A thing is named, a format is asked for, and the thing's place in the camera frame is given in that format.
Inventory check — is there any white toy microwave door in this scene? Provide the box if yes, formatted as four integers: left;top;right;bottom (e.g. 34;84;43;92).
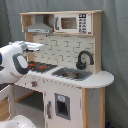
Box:
55;14;92;34

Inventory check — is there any black toy faucet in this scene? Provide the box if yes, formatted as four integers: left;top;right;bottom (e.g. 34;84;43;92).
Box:
76;50;94;70

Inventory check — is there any right red stove knob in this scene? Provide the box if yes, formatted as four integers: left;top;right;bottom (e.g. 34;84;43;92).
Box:
31;81;37;87

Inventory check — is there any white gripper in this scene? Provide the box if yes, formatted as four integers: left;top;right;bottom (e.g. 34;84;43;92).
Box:
24;42;44;52

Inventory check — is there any black toy stovetop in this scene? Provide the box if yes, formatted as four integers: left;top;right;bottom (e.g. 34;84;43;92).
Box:
29;61;56;73

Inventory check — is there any grey range hood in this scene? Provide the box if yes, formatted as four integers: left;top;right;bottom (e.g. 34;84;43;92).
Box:
25;14;54;34

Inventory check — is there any wooden toy kitchen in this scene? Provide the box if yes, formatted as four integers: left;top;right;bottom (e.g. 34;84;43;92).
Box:
0;10;114;128

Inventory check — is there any grey toy sink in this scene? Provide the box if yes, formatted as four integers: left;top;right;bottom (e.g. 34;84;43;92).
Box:
52;67;92;81

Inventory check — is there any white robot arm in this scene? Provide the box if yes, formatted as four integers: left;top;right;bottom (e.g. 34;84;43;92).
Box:
0;41;44;128

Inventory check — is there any white dishwasher door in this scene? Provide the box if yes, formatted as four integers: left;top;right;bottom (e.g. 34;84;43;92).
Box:
44;81;82;128

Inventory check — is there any white oven door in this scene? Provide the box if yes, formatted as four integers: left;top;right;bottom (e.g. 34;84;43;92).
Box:
0;85;14;121

